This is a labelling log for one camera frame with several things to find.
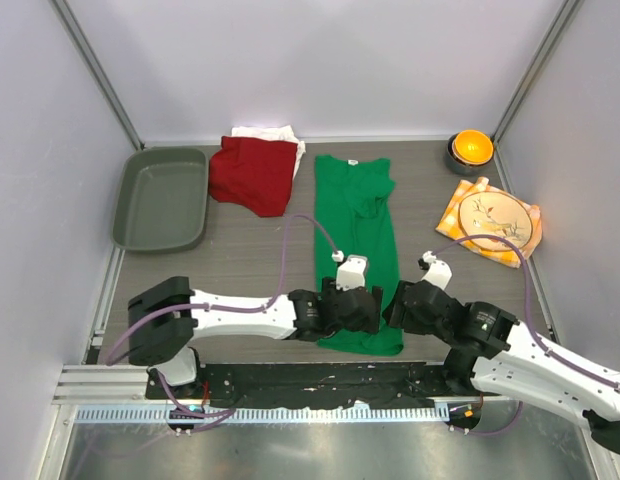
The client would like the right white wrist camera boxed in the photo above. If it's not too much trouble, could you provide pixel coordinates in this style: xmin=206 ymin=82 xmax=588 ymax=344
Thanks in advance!
xmin=418 ymin=251 xmax=452 ymax=290

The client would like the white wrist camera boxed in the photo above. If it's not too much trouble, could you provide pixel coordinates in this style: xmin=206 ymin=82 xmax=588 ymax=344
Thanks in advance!
xmin=331 ymin=250 xmax=369 ymax=291
xmin=418 ymin=251 xmax=452 ymax=290

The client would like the orange checkered cloth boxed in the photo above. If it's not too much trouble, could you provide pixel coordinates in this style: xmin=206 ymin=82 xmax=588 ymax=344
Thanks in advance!
xmin=436 ymin=177 xmax=542 ymax=268

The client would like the white folded t shirt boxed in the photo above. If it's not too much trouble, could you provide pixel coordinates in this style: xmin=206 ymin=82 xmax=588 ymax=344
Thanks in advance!
xmin=231 ymin=125 xmax=306 ymax=177

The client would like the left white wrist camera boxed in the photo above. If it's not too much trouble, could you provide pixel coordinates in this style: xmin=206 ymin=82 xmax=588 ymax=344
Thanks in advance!
xmin=331 ymin=250 xmax=369 ymax=291

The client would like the floral ceramic plate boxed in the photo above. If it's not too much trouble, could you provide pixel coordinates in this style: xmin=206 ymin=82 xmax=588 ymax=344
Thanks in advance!
xmin=458 ymin=191 xmax=533 ymax=248

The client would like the left aluminium frame post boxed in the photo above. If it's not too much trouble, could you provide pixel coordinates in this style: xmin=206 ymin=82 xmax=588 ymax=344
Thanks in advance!
xmin=49 ymin=0 xmax=145 ymax=151

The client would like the grey plastic tray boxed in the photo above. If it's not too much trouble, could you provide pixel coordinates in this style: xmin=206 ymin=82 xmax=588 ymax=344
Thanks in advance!
xmin=111 ymin=147 xmax=209 ymax=254

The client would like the right aluminium frame post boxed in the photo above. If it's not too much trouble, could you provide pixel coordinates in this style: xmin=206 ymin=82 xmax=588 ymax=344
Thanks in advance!
xmin=492 ymin=0 xmax=584 ymax=143

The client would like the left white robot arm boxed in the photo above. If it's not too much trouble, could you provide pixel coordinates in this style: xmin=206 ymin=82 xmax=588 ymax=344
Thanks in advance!
xmin=128 ymin=276 xmax=383 ymax=399

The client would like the orange bowl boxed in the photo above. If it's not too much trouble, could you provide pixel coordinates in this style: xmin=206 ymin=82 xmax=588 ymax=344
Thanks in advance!
xmin=452 ymin=130 xmax=494 ymax=166

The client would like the white slotted cable duct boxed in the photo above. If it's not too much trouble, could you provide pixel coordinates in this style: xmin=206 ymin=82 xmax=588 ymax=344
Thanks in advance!
xmin=74 ymin=403 xmax=449 ymax=425

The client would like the aluminium frame post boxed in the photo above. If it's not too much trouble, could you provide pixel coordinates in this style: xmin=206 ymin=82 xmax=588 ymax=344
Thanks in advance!
xmin=492 ymin=0 xmax=584 ymax=143
xmin=49 ymin=0 xmax=145 ymax=151

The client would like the grey bowl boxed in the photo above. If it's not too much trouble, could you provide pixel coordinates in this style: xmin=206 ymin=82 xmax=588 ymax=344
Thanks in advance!
xmin=443 ymin=135 xmax=493 ymax=177

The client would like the green t shirt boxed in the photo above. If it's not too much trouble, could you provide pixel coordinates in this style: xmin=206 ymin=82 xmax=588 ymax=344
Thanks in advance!
xmin=314 ymin=155 xmax=404 ymax=356

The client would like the red folded t shirt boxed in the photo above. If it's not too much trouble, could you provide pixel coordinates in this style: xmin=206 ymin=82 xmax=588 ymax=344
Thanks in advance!
xmin=209 ymin=136 xmax=297 ymax=217

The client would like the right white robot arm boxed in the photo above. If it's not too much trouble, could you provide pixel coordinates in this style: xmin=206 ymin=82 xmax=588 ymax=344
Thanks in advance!
xmin=383 ymin=280 xmax=620 ymax=455

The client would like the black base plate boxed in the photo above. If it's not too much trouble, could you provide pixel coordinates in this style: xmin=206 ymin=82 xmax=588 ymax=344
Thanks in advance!
xmin=172 ymin=362 xmax=479 ymax=410

